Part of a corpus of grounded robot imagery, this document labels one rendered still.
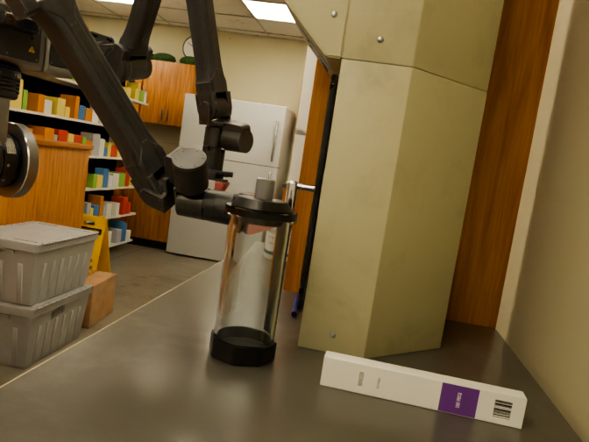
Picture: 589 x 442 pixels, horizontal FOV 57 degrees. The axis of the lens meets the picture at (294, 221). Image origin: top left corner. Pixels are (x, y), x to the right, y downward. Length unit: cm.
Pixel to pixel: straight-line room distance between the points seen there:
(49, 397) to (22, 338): 240
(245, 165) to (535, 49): 483
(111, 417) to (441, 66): 69
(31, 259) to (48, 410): 231
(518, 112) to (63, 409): 103
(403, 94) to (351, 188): 17
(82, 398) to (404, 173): 56
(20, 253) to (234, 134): 185
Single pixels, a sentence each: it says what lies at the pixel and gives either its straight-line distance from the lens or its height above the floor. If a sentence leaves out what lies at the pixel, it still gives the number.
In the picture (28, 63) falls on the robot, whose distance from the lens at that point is 157.
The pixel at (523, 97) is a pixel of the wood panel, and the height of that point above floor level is 145.
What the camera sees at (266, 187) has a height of 120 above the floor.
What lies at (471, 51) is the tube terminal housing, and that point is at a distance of 99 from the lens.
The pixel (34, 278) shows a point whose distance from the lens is 299.
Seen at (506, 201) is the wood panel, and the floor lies 122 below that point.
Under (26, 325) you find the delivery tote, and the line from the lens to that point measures 305.
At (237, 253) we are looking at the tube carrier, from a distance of 77.
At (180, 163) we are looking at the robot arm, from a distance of 90.
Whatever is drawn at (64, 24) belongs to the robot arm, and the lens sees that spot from 95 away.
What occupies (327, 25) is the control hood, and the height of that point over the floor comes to 146.
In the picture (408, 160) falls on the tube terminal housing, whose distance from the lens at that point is 88.
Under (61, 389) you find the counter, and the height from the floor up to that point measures 94.
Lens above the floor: 124
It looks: 6 degrees down
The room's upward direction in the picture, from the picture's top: 9 degrees clockwise
